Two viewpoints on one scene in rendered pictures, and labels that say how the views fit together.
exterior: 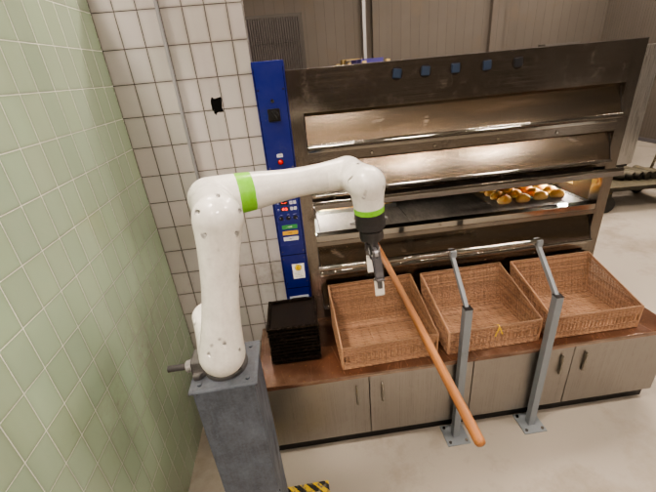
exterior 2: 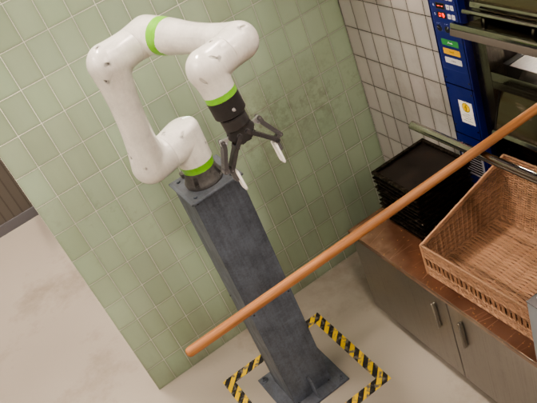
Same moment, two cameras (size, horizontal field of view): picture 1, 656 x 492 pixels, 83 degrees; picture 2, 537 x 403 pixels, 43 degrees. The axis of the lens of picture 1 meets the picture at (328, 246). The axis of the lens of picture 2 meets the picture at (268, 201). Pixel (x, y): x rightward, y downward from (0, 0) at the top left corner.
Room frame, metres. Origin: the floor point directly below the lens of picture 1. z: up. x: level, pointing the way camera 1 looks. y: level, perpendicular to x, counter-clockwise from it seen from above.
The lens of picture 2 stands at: (0.66, -1.76, 2.45)
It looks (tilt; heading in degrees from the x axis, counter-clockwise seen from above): 34 degrees down; 77
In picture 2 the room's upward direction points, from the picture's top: 23 degrees counter-clockwise
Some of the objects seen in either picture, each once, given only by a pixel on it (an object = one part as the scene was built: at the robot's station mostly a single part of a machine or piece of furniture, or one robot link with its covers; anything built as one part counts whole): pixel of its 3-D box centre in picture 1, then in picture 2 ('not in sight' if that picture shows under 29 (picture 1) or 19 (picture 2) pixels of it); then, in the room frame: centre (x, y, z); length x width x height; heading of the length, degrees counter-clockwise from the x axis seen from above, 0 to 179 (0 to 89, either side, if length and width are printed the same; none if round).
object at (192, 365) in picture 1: (208, 360); (195, 167); (0.98, 0.44, 1.23); 0.26 x 0.15 x 0.06; 95
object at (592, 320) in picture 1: (569, 291); not in sight; (1.88, -1.48, 0.72); 0.56 x 0.49 x 0.28; 94
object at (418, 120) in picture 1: (467, 114); not in sight; (2.11, -0.83, 1.80); 1.79 x 0.11 x 0.19; 94
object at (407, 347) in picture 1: (379, 317); (522, 241); (1.80, -0.27, 0.72); 0.56 x 0.49 x 0.28; 96
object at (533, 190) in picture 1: (510, 184); not in sight; (2.59, -1.38, 1.21); 0.61 x 0.48 x 0.06; 4
